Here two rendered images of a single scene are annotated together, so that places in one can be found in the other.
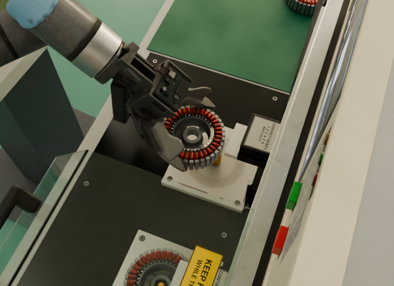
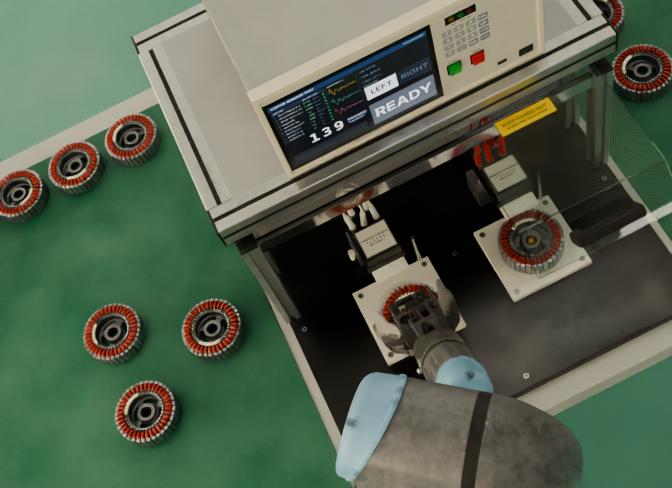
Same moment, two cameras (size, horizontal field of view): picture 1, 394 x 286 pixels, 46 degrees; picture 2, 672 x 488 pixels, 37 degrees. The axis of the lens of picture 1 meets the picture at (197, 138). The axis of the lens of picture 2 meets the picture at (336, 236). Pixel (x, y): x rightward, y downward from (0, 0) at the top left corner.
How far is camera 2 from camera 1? 1.28 m
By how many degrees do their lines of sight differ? 49
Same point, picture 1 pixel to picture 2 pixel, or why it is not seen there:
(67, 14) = (450, 352)
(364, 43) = (415, 18)
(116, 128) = not seen: hidden behind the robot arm
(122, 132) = not seen: hidden behind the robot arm
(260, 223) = (468, 101)
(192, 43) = (307, 460)
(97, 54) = (449, 333)
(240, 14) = (228, 455)
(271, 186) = (445, 114)
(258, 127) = (374, 248)
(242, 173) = (398, 282)
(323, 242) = not seen: outside the picture
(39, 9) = (469, 361)
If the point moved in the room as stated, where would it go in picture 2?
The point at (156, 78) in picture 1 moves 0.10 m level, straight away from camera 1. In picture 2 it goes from (419, 305) to (381, 358)
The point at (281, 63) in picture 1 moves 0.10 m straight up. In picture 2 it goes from (256, 366) to (240, 346)
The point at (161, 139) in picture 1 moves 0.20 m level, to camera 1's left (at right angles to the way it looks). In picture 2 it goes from (445, 307) to (543, 384)
